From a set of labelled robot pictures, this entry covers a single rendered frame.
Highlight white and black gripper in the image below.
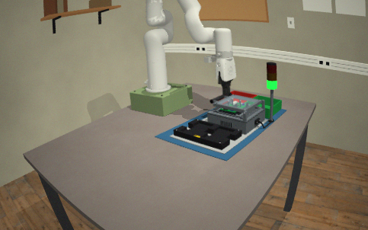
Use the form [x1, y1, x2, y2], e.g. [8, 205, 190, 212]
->
[216, 57, 236, 96]

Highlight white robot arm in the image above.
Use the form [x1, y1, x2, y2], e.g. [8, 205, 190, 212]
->
[143, 0, 233, 92]

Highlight green bin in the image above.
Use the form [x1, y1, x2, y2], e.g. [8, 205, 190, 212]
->
[253, 95, 282, 119]

